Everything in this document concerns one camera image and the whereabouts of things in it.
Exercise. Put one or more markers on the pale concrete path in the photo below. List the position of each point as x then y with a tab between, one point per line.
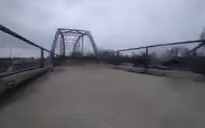
100	96

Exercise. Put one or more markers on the dark bushes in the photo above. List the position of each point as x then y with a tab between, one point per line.
140	61

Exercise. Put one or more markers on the grey steel truss bridge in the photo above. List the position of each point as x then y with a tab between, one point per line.
73	31

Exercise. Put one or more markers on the dark metal pipe railing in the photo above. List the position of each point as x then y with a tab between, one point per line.
163	44
16	36

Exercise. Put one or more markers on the pale concrete kerb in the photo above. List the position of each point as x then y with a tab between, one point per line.
20	77

